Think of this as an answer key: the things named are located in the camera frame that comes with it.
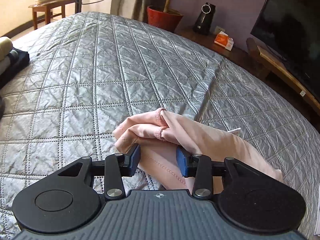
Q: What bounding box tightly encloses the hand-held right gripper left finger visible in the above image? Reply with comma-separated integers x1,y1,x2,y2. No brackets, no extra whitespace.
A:
57,144,141,201

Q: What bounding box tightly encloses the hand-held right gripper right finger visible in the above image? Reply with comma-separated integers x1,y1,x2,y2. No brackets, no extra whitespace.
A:
176,146,260,198

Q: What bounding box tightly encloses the pink garment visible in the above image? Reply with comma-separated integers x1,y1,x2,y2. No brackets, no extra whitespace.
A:
112,107,283,195

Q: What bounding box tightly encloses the grey quilted bedspread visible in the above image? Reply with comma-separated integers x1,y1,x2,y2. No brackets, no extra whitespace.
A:
0,11,320,240

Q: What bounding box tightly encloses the orange tissue pack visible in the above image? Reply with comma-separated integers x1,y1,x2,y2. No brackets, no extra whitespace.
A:
214,32,235,50

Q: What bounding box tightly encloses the wooden television stand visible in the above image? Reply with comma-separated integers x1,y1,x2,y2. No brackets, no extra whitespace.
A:
246,37,320,117

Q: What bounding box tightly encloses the red plant pot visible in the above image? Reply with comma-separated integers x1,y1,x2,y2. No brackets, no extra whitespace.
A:
147,6,184,32

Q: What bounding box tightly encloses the black tabletop appliance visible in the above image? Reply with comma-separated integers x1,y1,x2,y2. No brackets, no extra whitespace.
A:
193,2,216,35

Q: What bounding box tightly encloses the dark navy folded cloth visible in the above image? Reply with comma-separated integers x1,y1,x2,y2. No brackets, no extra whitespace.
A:
0,51,30,88

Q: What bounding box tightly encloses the grey folded cloth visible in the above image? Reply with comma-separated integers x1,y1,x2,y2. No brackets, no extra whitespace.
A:
0,49,20,73

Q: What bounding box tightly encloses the black television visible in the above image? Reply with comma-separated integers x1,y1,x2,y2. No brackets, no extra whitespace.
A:
251,0,320,103

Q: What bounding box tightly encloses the wooden chair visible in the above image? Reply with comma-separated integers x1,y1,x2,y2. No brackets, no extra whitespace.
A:
28,0,83,30

